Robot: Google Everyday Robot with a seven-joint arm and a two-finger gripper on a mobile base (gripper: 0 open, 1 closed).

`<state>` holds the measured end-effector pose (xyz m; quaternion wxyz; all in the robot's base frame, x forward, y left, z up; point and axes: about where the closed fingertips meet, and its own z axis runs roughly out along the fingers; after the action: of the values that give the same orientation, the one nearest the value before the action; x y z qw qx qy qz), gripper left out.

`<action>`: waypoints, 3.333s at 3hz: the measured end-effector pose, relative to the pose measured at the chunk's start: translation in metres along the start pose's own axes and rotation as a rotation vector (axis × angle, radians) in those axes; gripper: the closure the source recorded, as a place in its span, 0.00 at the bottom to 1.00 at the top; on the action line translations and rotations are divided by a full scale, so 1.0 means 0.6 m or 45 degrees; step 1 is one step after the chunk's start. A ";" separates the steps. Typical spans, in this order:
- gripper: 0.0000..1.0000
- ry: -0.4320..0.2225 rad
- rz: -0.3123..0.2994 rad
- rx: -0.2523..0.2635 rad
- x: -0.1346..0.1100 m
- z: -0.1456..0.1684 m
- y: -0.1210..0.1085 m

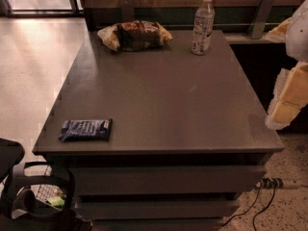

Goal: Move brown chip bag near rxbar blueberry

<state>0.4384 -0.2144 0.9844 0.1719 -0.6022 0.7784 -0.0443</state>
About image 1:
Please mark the black chair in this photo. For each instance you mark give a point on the black chair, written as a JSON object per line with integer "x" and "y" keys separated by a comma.
{"x": 11, "y": 154}

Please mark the brown chip bag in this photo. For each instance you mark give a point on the brown chip bag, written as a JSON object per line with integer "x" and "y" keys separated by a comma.
{"x": 134, "y": 36}

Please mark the grey metal wall bracket left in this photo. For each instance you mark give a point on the grey metal wall bracket left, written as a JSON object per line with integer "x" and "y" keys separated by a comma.
{"x": 127, "y": 10}

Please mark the dark grey drawer cabinet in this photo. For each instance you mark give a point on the dark grey drawer cabinet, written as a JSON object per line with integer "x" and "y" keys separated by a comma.
{"x": 188, "y": 136}

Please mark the grey metal wall bracket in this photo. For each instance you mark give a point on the grey metal wall bracket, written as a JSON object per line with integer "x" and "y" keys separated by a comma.
{"x": 127, "y": 10}
{"x": 257, "y": 27}

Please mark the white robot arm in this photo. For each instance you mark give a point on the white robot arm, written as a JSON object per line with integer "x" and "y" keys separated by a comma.
{"x": 296, "y": 47}

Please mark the clear plastic water bottle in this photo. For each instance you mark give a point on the clear plastic water bottle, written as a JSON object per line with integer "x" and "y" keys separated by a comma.
{"x": 203, "y": 27}

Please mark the blue rxbar blueberry wrapper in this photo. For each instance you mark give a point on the blue rxbar blueberry wrapper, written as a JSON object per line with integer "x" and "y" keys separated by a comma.
{"x": 86, "y": 130}

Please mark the white power strip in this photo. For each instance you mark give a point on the white power strip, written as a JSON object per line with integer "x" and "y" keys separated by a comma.
{"x": 278, "y": 183}

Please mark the black wire basket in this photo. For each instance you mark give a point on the black wire basket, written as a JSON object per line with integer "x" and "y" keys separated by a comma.
{"x": 44, "y": 192}

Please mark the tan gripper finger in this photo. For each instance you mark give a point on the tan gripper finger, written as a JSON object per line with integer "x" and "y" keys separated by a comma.
{"x": 278, "y": 33}
{"x": 293, "y": 97}

